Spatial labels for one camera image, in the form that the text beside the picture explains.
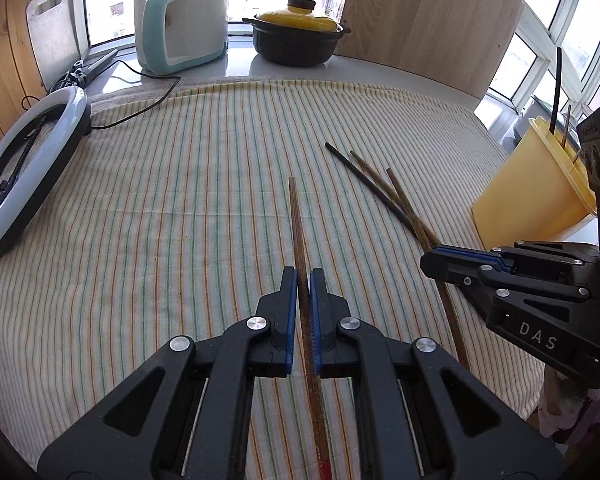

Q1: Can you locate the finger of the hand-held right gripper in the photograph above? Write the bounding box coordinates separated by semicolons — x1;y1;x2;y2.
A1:
420;252;592;307
432;241;600;275

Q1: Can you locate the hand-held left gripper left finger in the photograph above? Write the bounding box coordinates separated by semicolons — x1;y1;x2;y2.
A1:
37;266;298;480

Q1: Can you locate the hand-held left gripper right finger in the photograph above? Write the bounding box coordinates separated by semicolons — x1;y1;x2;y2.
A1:
309;267;566;480

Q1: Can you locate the yellow plastic container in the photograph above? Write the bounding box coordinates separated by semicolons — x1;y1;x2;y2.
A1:
471;116;599;252

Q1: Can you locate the brown chopstick with red end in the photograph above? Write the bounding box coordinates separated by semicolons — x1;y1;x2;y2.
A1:
288;176;333;480

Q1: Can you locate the beige plush toy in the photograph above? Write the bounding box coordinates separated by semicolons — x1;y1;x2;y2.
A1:
539;367;591;438

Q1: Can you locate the striped table cloth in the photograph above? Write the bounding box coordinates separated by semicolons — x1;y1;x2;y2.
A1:
0;77;548;480

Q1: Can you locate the light wooden board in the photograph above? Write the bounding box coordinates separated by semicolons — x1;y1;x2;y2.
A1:
332;0;524;102

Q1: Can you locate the black casserole with yellow lid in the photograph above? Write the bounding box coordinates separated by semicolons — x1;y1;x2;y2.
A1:
242;0;352;67

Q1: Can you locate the white and teal electric pot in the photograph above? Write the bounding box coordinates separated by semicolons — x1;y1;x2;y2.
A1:
132;0;231;76

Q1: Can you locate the white cutting board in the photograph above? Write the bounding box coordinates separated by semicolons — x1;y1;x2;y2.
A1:
26;0;84;92

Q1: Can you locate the pine wood plank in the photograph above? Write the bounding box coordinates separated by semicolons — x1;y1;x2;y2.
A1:
0;0;46;166

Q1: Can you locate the black power cable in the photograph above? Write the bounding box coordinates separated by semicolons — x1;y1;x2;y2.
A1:
87;59;182;131

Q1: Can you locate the white ring light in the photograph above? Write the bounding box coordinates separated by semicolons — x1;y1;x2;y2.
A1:
0;86;92;262

